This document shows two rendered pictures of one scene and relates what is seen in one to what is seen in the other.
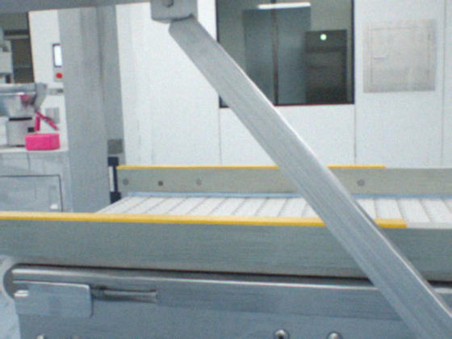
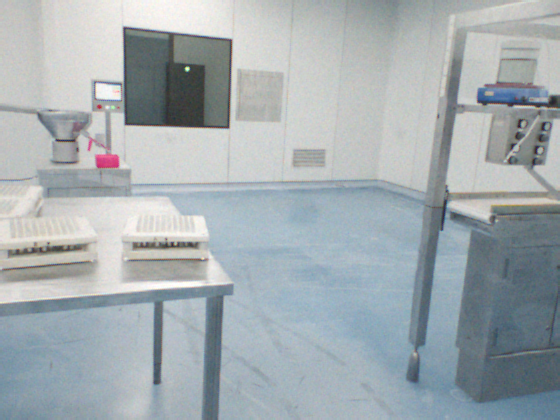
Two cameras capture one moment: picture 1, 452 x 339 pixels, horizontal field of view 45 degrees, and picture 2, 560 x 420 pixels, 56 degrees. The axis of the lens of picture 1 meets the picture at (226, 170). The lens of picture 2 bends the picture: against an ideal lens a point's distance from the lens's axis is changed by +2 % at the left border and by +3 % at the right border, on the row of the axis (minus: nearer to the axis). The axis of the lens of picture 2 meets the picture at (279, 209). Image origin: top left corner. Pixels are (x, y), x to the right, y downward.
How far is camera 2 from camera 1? 233 cm
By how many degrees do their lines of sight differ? 34
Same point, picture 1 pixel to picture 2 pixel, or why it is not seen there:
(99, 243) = (513, 209)
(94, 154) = (441, 189)
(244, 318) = (531, 221)
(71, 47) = (442, 158)
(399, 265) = not seen: outside the picture
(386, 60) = (252, 98)
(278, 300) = (538, 218)
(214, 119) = (120, 133)
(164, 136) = not seen: hidden behind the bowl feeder
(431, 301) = not seen: outside the picture
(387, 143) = (250, 157)
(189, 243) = (527, 208)
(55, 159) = (123, 174)
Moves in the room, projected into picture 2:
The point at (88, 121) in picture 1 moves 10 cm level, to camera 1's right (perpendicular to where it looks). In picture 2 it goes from (442, 179) to (456, 178)
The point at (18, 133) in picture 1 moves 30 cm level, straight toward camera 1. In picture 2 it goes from (70, 152) to (95, 157)
